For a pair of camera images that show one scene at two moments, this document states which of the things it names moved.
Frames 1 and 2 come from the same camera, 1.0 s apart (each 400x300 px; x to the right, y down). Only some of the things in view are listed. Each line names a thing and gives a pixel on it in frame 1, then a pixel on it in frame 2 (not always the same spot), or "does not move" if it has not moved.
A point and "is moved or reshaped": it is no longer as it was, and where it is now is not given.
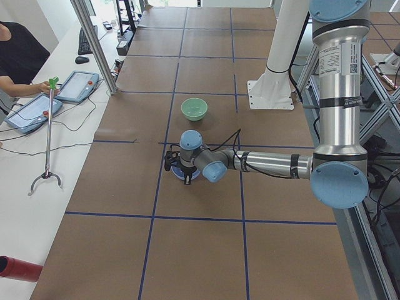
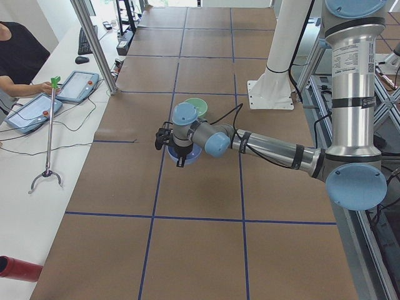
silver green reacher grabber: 48,174 does not move
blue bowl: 178,173 is moved or reshaped
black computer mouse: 80,60 does not move
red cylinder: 19,269 does not move
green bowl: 194,109 does not move
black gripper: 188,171 → 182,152
